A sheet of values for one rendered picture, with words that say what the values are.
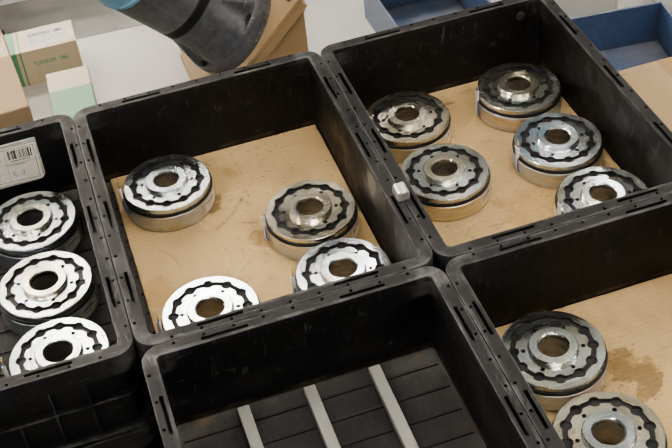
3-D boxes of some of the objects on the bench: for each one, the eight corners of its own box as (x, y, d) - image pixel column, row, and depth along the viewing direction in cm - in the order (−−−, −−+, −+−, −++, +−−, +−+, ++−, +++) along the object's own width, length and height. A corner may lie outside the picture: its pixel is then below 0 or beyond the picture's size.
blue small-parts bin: (364, 17, 196) (361, -22, 191) (452, -7, 199) (451, -45, 194) (411, 85, 181) (409, 45, 177) (506, 58, 184) (506, 18, 180)
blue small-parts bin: (562, 125, 171) (563, 84, 167) (528, 65, 182) (528, 25, 178) (700, 98, 173) (705, 57, 168) (658, 40, 184) (662, 0, 180)
